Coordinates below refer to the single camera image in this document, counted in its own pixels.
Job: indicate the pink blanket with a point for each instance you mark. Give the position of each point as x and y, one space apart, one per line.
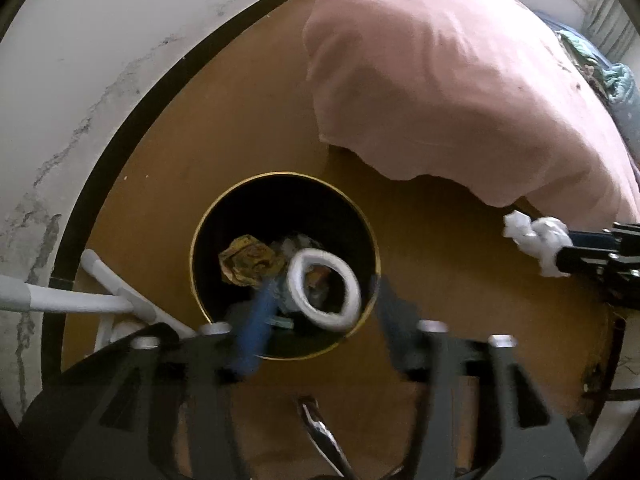
450 85

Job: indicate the grey curtain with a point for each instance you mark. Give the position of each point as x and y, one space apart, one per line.
600 0

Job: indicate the crumpled yellow wrapper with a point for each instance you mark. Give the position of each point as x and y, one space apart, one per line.
250 260

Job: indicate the chrome metal piece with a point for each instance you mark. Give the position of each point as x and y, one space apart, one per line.
322 435

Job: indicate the white tubular frame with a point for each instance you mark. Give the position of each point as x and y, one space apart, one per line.
75 302

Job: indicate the black gold-rimmed trash bin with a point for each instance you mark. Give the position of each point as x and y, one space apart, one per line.
300 210

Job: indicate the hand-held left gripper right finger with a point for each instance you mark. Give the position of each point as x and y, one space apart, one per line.
395 330

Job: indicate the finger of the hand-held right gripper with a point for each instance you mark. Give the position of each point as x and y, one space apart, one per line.
585 261
592 238

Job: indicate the white tissue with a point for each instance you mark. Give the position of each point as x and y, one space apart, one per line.
540 240

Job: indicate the teal blue bedding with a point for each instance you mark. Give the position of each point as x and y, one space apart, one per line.
607 77

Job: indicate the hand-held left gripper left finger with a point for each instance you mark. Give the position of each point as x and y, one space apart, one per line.
255 330

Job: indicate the white tape roll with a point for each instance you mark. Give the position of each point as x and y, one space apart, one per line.
300 265

